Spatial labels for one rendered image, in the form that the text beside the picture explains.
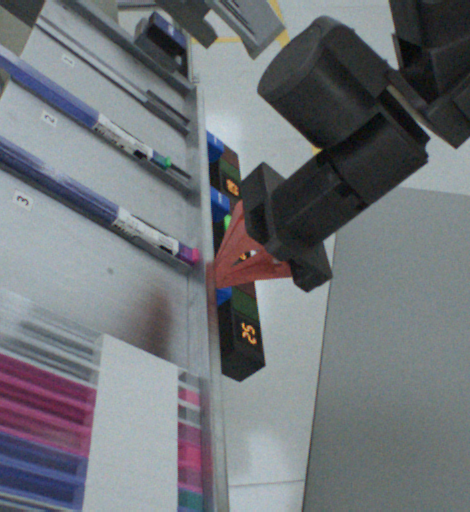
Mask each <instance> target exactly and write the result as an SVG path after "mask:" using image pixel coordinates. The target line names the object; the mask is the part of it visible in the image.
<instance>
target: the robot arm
mask: <svg viewBox="0 0 470 512"><path fill-rule="evenodd" d="M388 5H389V9H391V14H392V19H393V24H394V28H395V32H394V33H392V34H391V35H392V40H393V44H394V50H395V54H396V58H397V64H398V68H397V69H395V68H394V67H392V66H391V65H389V64H388V63H387V62H388V61H387V59H386V58H384V60H383V58H382V57H381V56H380V55H379V54H378V53H377V52H375V51H374V50H373V49H372V48H371V47H370V46H369V44H368V43H366V42H365V41H364V40H363V39H361V38H360V37H359V36H358V35H357V34H356V33H355V28H354V27H352V28H351V27H349V26H348V25H345V24H343V23H342V22H341V21H338V20H336V19H334V18H331V17H329V15H320V17H317V18H316V19H314V20H313V21H312V23H311V24H310V25H309V26H308V27H307V28H306V29H304V31H302V32H301V33H299V34H298V35H297V36H295V37H294V38H293V39H292V40H290V41H288V42H287V43H286V45H285V46H284V47H283V48H282V49H281V50H280V52H279V53H278V54H277V55H275V56H274V57H273V60H272V61H271V62H270V64H269V65H268V66H267V68H266V69H265V71H264V74H263V75H261V77H260V79H259V82H258V84H257V94H258V95H259V96H260V97H261V98H262V99H264V100H265V102H266V103H268V104H269V105H270V106H271V107H272V108H273V109H274V110H275V111H276V112H278V113H279V114H280V115H281V117H282V118H283V119H285V120H286V121H287V122H288V123H289V124H290V125H292V126H293V127H294V128H295V129H296V131H297V132H298V133H299V134H301V135H302V136H303V137H304V138H305V139H307V140H308V141H309V142H310V143H311V144H312V146H313V147H314V148H316V149H322V150H319V151H318V152H317V153H316V154H315V155H313V156H312V157H311V158H310V160H309V161H308V162H305V163H304V164H303V165H302V166H301V167H300V168H298V169H297V170H296V171H295V172H294V174H291V175H290V176H289V177H288V178H287V179H285V178H284V177H283V176H282V175H280V174H279V172H278V171H276V170H274V169H273V168H272V167H271V166H269V165H268V164H267V163H265V162H261V163H260V164H259V165H258V166H256V167H255V168H254V169H253V170H252V171H251V172H250V174H248V175H247V176H246V177H245V178H244V179H243V180H241V181H240V186H241V195H242V199H241V200H240V201H239V203H238V204H237V205H236V207H235V210H233V213H232V217H231V219H230V222H229V225H228V227H227V230H226V234H225V236H224V239H223V242H222V246H221V248H219V251H218V253H217V255H216V257H215V261H214V267H215V284H216V288H224V287H228V286H233V285H238V284H242V283H246V282H251V281H260V280H272V279H285V278H293V282H294V284H295V285H296V286H297V287H299V288H300V290H302V291H303V292H305V293H310V292H311V291H313V290H314V288H316V287H317V286H318V287H320V286H322V285H324V284H325V283H326V282H328V281H329V280H331V279H332V278H333V274H332V271H331V267H330V264H329V259H328V256H327V252H326V249H325V244H324V240H326V239H327V238H328V237H330V236H331V235H333V234H334V233H336V232H338V230H339V229H340V228H342V227H343V226H344V225H346V224H347V223H348V222H351V221H352V220H353V219H355V218H356V216H357V215H359V214H360V213H361V212H364V211H365V210H366V209H368V208H369V207H370V206H372V204H374V202H376V201H378V200H379V199H381V198H382V197H383V196H385V195H386V194H387V193H389V192H390V191H392V190H394V189H395V187H396V186H398V185H399V184H400V183H402V182H403V181H404V180H407V179H408V178H409V177H411V176H412V175H413V173H415V172H416V171H417V170H419V169H421V168H422V167H424V166H425V165H427V164H428V163H429V159H428V157H429V155H428V153H427V151H426V145H427V143H428V141H429V140H430V139H431V138H430V136H429V135H428V134H427V133H426V132H425V130H424V129H423V127H422V126H421V125H420V124H418V123H421V124H422V125H423V126H425V127H426V128H427V129H429V130H430V132H431V133H434V134H435V135H436V136H438V137H439V138H440V139H442V140H443V141H444V142H446V143H447V144H449V145H451V147H452V148H454V149H455V150H457V149H458V148H459V147H460V145H461V144H464V143H465V142H466V141H467V140H468V139H469V138H470V0H388ZM415 120H416V121H417V122H418V123H417V122H416V121H415ZM250 251H255V252H256V253H255V254H254V255H252V256H251V257H248V258H247V259H245V261H244V262H242V263H240V264H238V265H236V266H233V267H231V266H232V265H233V264H235V262H236V261H237V259H238V258H239V257H240V256H241V255H242V254H243V253H244V252H250ZM230 267H231V268H230ZM229 268H230V269H229Z"/></svg>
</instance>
